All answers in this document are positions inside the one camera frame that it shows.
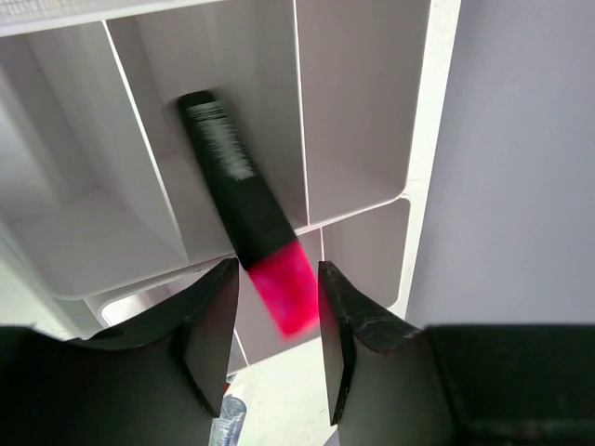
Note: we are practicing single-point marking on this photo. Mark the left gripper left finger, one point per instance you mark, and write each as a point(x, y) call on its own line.
point(47, 400)

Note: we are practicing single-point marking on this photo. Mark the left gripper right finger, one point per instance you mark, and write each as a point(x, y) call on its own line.
point(462, 384)

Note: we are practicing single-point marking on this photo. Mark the clear blue spray bottle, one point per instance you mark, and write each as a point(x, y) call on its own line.
point(226, 430)

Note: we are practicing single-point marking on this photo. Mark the pink black highlighter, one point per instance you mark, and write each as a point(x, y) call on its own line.
point(259, 231)

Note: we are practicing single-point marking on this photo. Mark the left white organizer bin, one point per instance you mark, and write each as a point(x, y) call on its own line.
point(99, 189)

